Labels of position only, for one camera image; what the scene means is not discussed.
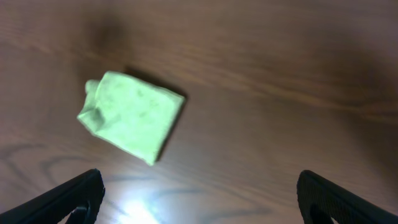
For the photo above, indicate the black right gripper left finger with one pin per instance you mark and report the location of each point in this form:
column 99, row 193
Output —
column 78, row 200

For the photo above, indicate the green cloth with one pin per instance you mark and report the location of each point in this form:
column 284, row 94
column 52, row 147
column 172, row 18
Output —
column 131, row 114

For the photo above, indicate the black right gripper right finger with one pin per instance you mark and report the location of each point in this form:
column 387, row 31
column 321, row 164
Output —
column 321, row 201

